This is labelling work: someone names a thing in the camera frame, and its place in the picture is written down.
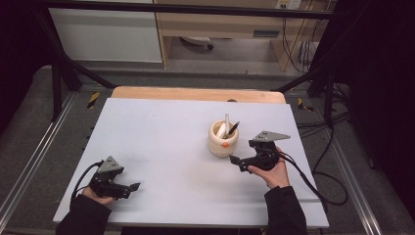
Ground black metal frame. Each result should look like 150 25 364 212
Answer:
32 0 346 128

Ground white cabinet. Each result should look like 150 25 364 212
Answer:
48 6 163 64

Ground white chair base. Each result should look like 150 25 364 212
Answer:
180 35 214 51

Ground black floor cables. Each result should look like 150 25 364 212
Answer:
297 82 351 138

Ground hand-held gripper cable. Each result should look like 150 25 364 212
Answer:
277 126 349 208
69 161 104 207

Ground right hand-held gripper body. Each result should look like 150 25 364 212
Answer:
241 130 292 171

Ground black curtain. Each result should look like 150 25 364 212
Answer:
326 0 415 213
0 0 53 131

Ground person's left hand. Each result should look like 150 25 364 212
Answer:
81 186 115 207

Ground aluminium floor rail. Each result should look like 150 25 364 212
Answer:
326 130 383 235
0 92 77 223

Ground person's right hand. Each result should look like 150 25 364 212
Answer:
247 146 291 190

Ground hanging black cable bundle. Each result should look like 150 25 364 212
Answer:
282 9 327 74

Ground cream ribbed pen holder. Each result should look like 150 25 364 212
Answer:
207 119 240 159

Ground right hand-held gripper cable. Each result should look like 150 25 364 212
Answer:
277 126 349 208

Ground left hand-held gripper cable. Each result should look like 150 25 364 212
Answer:
69 161 104 207

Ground yellow black tape marker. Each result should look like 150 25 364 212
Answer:
86 91 101 110

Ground black pen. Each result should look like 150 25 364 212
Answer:
226 120 241 139

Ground white power strip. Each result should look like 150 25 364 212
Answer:
275 0 302 10

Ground light wooden desk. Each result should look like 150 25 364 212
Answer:
153 0 337 71

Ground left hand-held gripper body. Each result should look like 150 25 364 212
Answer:
89 156 131 199

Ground wooden table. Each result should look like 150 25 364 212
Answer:
111 85 288 105

